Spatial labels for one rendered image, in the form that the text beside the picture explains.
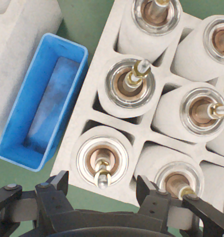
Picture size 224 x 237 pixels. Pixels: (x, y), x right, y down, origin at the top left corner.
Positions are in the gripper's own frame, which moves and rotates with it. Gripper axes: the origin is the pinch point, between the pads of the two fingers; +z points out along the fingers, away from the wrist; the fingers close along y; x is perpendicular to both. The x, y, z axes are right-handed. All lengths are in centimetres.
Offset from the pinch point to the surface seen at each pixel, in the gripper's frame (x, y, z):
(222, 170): -1.6, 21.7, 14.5
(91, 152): 1.2, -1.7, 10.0
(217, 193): -4.3, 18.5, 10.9
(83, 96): 9.9, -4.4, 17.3
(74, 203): -18.8, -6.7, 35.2
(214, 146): 2.4, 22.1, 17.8
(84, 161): -0.3, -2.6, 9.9
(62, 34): 30.3, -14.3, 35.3
